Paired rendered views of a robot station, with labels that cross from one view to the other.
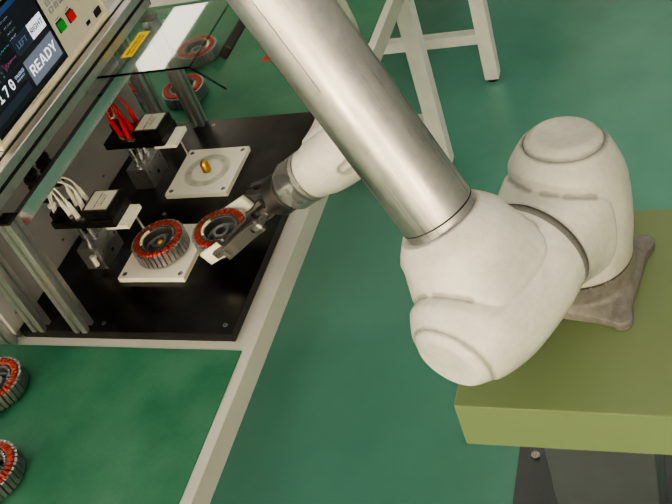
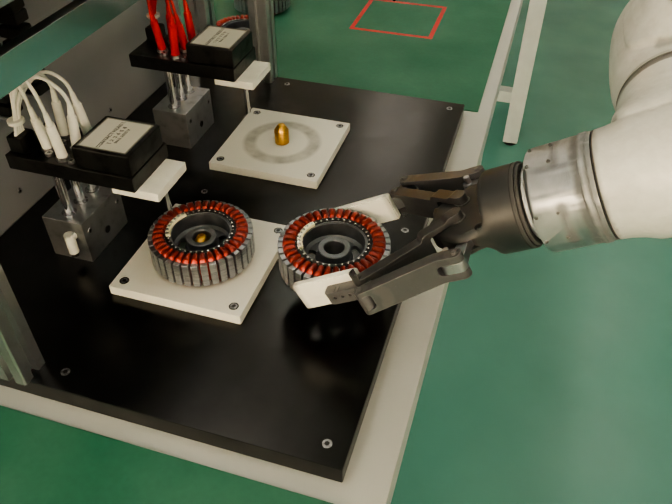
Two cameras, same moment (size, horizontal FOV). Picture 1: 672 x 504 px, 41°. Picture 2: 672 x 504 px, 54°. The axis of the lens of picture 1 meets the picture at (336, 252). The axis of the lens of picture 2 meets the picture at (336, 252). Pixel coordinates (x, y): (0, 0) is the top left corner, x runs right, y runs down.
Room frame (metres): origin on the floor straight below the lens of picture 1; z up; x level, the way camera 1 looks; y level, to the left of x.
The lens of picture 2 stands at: (0.86, 0.29, 1.27)
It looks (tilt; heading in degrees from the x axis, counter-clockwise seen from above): 42 degrees down; 347
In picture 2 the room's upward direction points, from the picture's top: straight up
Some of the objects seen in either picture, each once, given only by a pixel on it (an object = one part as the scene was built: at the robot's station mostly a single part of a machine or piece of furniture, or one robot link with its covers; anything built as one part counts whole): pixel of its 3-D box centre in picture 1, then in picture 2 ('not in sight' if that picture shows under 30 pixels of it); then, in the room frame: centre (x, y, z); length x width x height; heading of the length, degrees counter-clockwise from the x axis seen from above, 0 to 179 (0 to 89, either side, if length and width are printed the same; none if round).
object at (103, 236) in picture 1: (100, 246); (87, 219); (1.50, 0.44, 0.80); 0.07 x 0.05 x 0.06; 150
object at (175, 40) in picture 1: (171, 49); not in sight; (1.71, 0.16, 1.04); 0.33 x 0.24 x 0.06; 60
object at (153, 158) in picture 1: (147, 168); (184, 115); (1.71, 0.32, 0.80); 0.07 x 0.05 x 0.06; 150
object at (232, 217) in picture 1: (222, 233); (334, 253); (1.35, 0.18, 0.83); 0.11 x 0.11 x 0.04
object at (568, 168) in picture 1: (567, 198); not in sight; (0.90, -0.32, 1.00); 0.18 x 0.16 x 0.22; 127
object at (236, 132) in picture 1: (184, 216); (238, 204); (1.54, 0.26, 0.76); 0.64 x 0.47 x 0.02; 150
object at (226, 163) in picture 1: (208, 172); (282, 145); (1.64, 0.19, 0.78); 0.15 x 0.15 x 0.01; 60
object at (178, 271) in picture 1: (165, 252); (205, 258); (1.43, 0.31, 0.78); 0.15 x 0.15 x 0.01; 60
